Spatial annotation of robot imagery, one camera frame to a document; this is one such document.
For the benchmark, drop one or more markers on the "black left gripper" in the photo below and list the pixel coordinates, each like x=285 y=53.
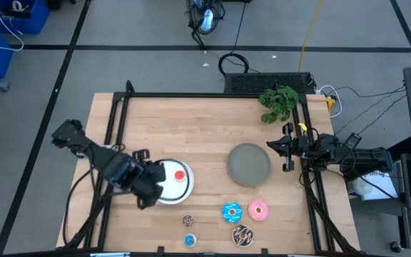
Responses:
x=141 y=178

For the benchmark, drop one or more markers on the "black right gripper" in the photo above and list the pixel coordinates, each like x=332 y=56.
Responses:
x=291 y=147

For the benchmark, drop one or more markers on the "small red iced donut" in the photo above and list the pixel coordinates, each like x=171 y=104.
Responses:
x=180 y=175

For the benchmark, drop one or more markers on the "small chocolate iced donut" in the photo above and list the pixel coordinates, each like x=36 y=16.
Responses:
x=188 y=221

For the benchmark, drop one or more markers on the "large pink iced donut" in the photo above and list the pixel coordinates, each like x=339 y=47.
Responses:
x=253 y=208

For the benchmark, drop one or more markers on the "small blue iced donut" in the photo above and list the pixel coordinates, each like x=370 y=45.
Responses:
x=190 y=240

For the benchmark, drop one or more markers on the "large blue iced donut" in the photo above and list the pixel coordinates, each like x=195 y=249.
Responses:
x=227 y=210

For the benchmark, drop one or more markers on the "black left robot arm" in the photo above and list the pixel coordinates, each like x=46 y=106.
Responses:
x=87 y=150

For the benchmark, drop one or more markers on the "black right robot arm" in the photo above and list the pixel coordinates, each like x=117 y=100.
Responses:
x=366 y=158

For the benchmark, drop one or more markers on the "white round plate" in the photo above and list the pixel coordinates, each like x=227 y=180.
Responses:
x=175 y=189

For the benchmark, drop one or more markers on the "small yellow clip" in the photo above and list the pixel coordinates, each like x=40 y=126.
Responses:
x=302 y=126

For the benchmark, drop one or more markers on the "olive grey round plate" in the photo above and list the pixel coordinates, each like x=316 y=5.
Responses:
x=249 y=164

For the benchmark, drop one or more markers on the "green leafy plant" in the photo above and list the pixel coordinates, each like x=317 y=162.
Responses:
x=278 y=103

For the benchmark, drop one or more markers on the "black perforated computer case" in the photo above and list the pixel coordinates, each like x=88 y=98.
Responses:
x=268 y=83

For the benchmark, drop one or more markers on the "black power adapter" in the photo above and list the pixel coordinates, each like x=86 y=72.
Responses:
x=353 y=140

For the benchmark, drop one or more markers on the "silver metal bar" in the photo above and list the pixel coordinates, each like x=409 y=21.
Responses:
x=109 y=255

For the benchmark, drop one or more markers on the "large chocolate sprinkled donut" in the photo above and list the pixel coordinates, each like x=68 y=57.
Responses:
x=237 y=233

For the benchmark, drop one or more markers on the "white paper sheet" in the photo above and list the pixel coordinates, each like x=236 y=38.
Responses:
x=380 y=182

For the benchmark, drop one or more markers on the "black floor fan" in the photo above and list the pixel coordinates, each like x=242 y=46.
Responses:
x=205 y=18

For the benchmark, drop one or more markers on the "black frame bracket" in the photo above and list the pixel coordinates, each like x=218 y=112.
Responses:
x=161 y=250
x=264 y=252

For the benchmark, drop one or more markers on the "black aluminium table frame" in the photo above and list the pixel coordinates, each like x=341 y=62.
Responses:
x=209 y=95

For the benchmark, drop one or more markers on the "black curved corner bracket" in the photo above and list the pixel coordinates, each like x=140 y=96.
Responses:
x=130 y=88

